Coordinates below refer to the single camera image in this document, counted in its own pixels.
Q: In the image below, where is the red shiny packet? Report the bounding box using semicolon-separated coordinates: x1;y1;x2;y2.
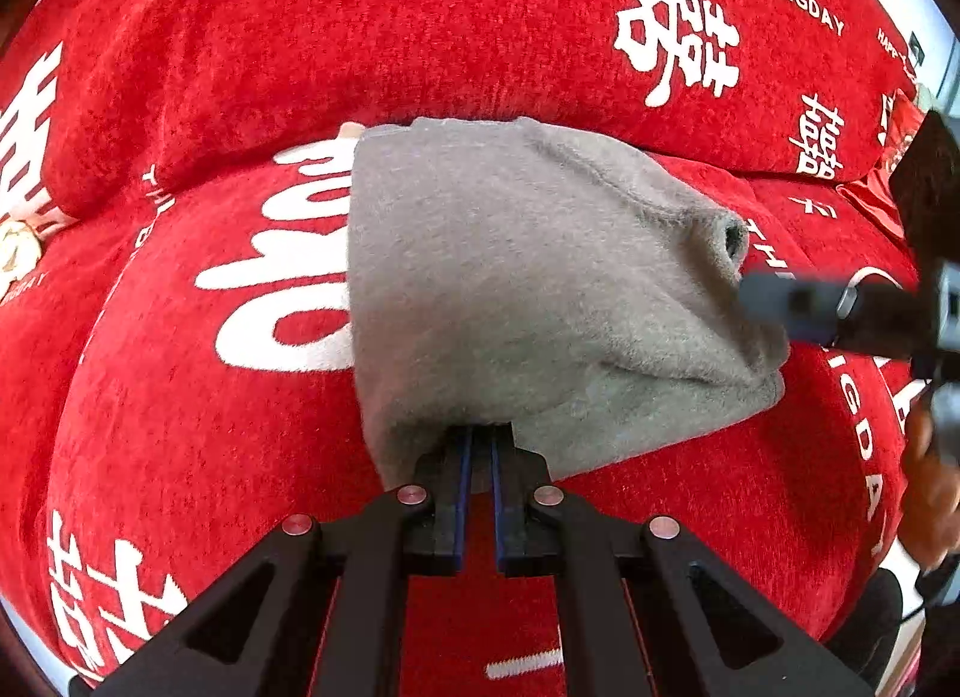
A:
836;91;935;242

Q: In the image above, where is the red printed sofa cover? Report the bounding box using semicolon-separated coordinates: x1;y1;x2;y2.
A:
0;0;938;697

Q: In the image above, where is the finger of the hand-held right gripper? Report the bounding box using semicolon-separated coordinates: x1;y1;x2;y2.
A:
736;271;925;362

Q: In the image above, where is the white orange printed packet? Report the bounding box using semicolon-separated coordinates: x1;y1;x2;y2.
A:
0;217;42;304

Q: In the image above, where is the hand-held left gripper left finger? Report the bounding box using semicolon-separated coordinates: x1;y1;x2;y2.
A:
67;427;475;697

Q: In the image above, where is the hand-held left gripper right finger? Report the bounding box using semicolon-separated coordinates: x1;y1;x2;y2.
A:
491;424;880;697

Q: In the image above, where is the person's right hand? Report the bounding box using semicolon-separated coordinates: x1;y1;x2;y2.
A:
898;380;960;572

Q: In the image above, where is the grey knit garment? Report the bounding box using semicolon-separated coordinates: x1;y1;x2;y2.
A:
346;115;790;492

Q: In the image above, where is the person's dark clothing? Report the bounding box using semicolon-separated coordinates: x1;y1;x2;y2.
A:
823;568;927;694

